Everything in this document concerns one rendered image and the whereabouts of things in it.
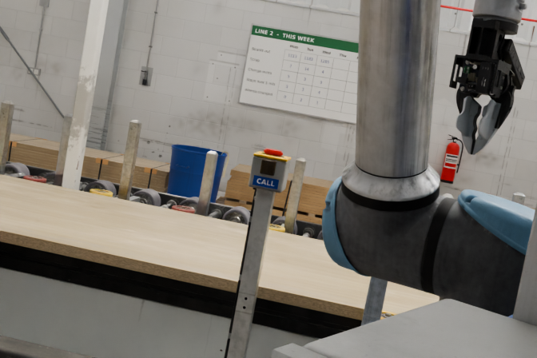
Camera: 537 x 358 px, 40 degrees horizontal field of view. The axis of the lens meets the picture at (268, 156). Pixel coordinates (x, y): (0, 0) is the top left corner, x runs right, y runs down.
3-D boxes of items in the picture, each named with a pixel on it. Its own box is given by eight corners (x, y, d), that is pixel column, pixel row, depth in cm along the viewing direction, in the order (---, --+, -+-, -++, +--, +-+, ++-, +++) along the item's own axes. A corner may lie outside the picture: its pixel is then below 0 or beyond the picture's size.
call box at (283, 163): (280, 196, 150) (287, 158, 149) (247, 189, 151) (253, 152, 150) (284, 192, 157) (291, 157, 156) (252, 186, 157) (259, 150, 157)
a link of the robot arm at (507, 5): (485, -2, 122) (535, 2, 118) (480, 26, 123) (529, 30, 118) (469, -11, 116) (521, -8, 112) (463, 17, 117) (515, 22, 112)
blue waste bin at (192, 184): (212, 230, 695) (225, 154, 689) (153, 218, 700) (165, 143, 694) (221, 220, 754) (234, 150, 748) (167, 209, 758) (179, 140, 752)
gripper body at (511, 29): (446, 91, 117) (461, 14, 116) (465, 97, 124) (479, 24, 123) (493, 98, 112) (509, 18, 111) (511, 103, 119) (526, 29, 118)
